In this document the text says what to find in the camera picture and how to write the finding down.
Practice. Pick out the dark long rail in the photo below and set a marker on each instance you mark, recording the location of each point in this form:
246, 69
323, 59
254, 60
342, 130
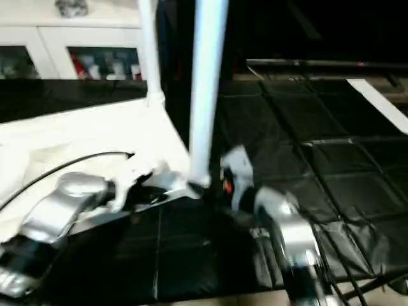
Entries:
319, 64

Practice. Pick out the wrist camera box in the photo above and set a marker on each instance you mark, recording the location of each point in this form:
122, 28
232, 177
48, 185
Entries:
134, 169
236, 162

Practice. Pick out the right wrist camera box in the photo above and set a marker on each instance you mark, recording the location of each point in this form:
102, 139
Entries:
236, 162

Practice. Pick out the red bottle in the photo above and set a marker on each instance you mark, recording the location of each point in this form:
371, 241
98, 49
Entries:
78, 64

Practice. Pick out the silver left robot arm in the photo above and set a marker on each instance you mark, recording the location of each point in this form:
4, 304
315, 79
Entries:
64, 204

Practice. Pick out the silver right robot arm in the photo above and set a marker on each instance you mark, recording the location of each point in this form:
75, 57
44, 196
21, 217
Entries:
287, 223

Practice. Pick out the grey crumpled object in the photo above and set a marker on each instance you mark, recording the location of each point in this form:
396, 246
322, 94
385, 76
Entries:
72, 6

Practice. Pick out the black work mat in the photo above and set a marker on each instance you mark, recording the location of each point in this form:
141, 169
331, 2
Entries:
319, 159

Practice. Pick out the white plastic table top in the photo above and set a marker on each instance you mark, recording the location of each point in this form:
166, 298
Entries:
76, 134

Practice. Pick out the white glass-door cabinet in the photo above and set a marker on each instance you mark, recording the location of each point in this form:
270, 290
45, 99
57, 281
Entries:
70, 35

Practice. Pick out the white flat strip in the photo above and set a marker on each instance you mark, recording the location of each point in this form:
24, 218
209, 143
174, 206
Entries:
379, 105

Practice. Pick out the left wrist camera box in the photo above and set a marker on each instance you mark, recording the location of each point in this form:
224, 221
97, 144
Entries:
134, 169

